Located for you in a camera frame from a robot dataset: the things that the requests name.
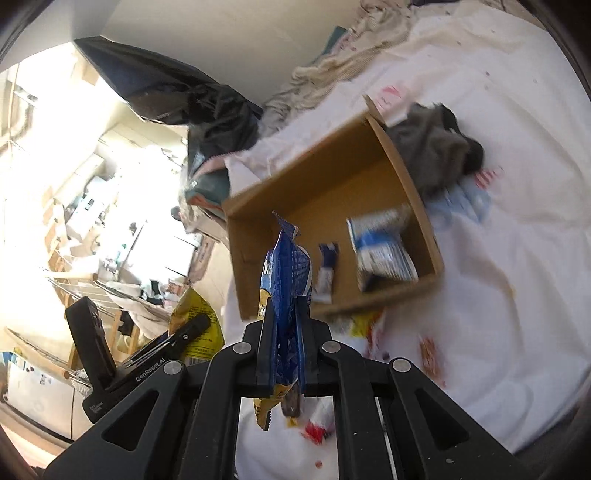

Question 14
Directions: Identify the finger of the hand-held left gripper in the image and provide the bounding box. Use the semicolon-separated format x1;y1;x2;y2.
122;314;211;368

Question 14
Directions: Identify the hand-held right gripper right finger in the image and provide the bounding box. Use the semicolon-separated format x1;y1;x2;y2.
294;296;527;480

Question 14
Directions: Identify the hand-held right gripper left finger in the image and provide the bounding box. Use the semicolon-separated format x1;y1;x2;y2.
44;318;279;480

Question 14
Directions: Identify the brown cardboard box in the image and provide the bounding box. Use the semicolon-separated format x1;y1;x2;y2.
222;95;446;321

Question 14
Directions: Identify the white cloth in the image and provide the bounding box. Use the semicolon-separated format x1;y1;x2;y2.
111;281;178;326

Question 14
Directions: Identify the white red-label snack packet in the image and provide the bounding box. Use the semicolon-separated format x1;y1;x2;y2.
302;397;336;445

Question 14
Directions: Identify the yellow and red snack packet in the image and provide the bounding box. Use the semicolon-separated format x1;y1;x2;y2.
330;309;387;340

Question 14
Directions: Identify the white storage box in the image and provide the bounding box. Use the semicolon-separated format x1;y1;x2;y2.
6;360;89;440

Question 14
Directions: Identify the wooden drying rack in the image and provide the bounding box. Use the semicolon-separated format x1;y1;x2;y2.
4;270;139;384

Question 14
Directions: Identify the small blue white snack bar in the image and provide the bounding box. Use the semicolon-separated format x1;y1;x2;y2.
313;242;341;304

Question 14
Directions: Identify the blue and white snack packet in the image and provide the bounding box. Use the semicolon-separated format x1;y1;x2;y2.
346;205;420;292

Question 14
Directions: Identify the teal pillow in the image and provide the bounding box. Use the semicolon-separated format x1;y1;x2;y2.
185;152;232;217

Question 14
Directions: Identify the white printed bed sheet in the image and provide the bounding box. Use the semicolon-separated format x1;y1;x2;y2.
222;9;588;480

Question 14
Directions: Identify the black plastic bag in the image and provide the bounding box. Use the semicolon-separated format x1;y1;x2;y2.
74;37;265;162

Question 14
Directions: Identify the grey and black garment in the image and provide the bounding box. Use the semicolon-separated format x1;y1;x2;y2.
385;102;485;199

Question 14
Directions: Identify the beige crumpled blanket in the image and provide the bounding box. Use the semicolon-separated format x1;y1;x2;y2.
263;0;419;139

